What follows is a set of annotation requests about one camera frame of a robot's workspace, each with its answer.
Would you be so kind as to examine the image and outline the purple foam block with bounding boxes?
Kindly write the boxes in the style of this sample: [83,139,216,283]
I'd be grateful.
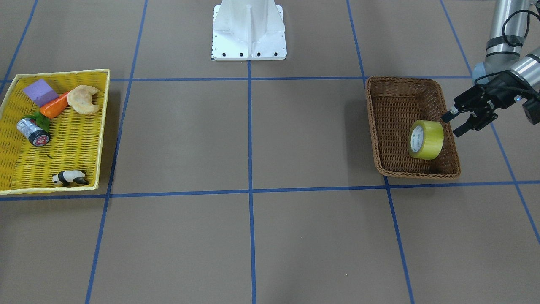
[23,79,59,108]

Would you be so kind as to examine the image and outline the panda toy figurine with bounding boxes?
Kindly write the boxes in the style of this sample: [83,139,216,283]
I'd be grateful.
[52,170,89,187]

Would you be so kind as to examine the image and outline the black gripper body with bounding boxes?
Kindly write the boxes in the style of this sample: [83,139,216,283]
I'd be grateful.
[454,71,533,128]

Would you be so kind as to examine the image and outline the small glass jar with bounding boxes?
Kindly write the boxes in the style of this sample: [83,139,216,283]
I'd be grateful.
[16,118,51,147]

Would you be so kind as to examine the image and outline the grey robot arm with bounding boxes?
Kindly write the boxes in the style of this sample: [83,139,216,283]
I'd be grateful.
[442,0,540,137]

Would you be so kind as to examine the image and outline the yellow tape roll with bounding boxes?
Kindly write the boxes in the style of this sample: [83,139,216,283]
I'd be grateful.
[408,120,444,161]

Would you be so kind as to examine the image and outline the toy croissant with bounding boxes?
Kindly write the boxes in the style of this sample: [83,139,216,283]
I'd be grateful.
[67,85,100,115]

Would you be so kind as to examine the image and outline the yellow wicker basket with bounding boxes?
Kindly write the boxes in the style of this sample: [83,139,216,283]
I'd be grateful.
[0,69,111,195]

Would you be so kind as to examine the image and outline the brown wicker basket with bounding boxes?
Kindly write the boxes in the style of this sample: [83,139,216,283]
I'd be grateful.
[366,76,461,180]

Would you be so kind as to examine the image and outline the orange toy carrot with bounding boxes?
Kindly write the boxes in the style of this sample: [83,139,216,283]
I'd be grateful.
[23,92,69,132]

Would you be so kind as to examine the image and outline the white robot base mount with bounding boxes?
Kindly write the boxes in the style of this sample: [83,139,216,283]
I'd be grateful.
[211,0,287,61]

